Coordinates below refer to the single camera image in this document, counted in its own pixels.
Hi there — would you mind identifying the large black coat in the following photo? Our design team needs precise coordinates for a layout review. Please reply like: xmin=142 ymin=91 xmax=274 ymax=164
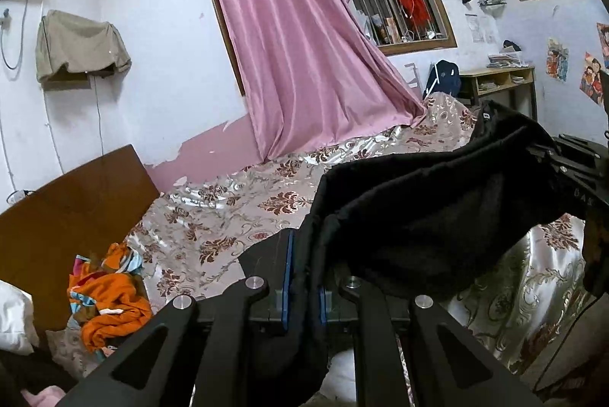
xmin=228 ymin=99 xmax=601 ymax=407

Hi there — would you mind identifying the orange clothes pile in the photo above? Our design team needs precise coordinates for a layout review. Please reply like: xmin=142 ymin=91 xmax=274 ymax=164
xmin=67 ymin=242 xmax=153 ymax=352

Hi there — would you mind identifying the floral satin bedspread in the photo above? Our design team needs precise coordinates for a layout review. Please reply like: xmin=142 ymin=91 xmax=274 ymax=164
xmin=44 ymin=91 xmax=601 ymax=381

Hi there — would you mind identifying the wooden desk shelf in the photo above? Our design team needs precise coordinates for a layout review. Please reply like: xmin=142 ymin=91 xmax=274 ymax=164
xmin=457 ymin=66 xmax=538 ymax=120

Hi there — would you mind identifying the dark blue backpack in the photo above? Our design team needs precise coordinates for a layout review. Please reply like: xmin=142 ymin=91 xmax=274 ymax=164
xmin=423 ymin=59 xmax=461 ymax=97

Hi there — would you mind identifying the brown wooden headboard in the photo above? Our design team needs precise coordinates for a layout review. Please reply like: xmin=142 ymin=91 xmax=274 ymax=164
xmin=1 ymin=145 xmax=159 ymax=334

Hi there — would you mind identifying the white pillow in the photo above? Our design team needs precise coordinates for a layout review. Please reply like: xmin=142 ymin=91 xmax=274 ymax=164
xmin=0 ymin=281 xmax=39 ymax=356

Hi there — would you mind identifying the red hanging garment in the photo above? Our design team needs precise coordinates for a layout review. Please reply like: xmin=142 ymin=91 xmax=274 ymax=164
xmin=390 ymin=0 xmax=432 ymax=30

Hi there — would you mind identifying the pink curtain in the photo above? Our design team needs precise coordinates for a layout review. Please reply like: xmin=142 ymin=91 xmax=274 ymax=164
xmin=219 ymin=0 xmax=425 ymax=160

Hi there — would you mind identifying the cartoon wall poster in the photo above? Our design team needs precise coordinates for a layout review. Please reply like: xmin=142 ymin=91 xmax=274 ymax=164
xmin=546 ymin=38 xmax=569 ymax=82

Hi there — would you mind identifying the beige cloth-covered wall unit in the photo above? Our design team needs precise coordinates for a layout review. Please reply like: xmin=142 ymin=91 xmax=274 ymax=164
xmin=35 ymin=10 xmax=131 ymax=87

